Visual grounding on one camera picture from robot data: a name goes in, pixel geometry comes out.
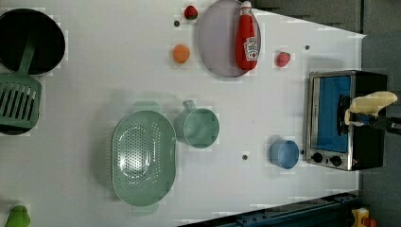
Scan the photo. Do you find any black frying pan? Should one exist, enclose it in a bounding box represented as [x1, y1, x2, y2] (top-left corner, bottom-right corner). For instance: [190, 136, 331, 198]
[0, 9, 66, 75]

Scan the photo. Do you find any yellow red toy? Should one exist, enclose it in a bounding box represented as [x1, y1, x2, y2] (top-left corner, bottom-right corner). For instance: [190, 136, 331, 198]
[352, 208, 377, 227]

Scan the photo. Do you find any red ketchup bottle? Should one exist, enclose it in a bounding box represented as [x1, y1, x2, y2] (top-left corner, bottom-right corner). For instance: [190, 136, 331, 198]
[235, 1, 259, 71]

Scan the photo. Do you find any green slotted spatula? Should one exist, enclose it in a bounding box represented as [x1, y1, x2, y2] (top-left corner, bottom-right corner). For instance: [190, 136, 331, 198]
[0, 31, 42, 129]

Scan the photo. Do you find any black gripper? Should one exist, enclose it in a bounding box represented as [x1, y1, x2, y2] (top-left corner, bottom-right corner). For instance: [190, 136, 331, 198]
[349, 113, 401, 135]

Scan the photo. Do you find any black silver toaster oven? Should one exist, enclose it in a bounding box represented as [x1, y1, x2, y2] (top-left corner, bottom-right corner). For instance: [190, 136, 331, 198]
[305, 70, 388, 171]

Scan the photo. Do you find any blue metal table frame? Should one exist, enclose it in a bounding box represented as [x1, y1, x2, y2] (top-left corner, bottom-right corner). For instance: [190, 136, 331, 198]
[180, 193, 361, 227]

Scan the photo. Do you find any peeled yellow banana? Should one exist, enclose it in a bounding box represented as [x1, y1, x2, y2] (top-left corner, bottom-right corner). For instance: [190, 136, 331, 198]
[344, 91, 398, 126]

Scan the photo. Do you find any orange fruit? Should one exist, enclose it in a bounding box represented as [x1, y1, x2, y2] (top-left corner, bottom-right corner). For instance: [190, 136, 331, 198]
[173, 44, 190, 63]

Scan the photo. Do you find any blue cup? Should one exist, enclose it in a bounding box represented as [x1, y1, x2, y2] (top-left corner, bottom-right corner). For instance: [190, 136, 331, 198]
[270, 140, 299, 169]

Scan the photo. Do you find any grey round plate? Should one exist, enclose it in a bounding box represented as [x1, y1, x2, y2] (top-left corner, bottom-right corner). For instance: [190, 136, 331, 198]
[198, 0, 261, 78]

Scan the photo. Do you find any green mug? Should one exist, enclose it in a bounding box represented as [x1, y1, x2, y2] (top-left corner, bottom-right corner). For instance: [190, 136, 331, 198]
[174, 100, 219, 148]

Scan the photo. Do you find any green perforated colander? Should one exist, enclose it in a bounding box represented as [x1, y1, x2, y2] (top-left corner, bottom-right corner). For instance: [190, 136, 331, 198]
[112, 101, 176, 208]

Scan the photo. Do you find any green pear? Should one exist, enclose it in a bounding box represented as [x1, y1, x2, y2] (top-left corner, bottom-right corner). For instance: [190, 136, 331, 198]
[5, 205, 31, 227]

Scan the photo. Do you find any pink red strawberry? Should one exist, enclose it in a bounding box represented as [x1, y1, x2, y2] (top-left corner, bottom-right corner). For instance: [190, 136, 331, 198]
[276, 52, 290, 67]

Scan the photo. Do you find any dark red strawberry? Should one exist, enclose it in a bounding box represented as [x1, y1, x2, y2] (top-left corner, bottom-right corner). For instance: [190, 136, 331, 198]
[183, 6, 198, 20]

